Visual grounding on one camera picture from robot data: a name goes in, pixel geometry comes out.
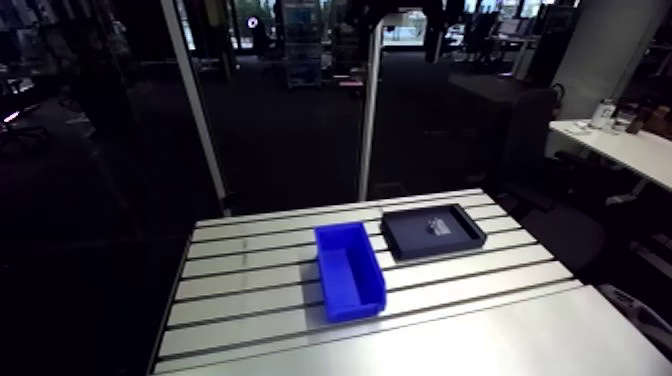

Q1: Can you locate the blue bin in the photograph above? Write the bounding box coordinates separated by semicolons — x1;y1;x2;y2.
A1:
313;220;388;324

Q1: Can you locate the dark blue-grey tray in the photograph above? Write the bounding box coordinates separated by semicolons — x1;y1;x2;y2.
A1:
379;202;488;262

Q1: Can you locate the black office chair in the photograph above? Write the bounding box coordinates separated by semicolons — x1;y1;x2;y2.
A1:
485;88;609;274

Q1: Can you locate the white bottle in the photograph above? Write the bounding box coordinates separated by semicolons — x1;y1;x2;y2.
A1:
589;97;618;130

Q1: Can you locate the white desk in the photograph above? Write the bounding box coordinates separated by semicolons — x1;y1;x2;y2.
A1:
545;118;672;206

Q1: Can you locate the pale holed strip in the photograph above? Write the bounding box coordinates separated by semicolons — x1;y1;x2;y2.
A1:
597;282;672;354

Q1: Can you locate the grey metal post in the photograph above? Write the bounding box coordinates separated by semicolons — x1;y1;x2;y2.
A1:
159;0;232;218
357;11;400;203

